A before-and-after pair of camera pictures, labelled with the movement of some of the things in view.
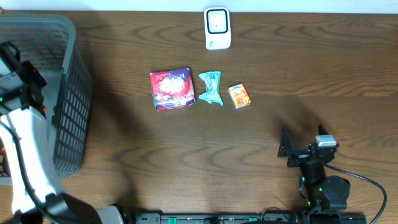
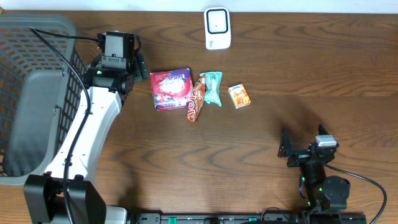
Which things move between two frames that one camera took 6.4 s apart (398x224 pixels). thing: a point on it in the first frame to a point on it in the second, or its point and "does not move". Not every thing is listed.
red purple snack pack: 172,89 does not move
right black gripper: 286,149 does not move
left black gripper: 34,83 to 141,66
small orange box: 239,96 does not move
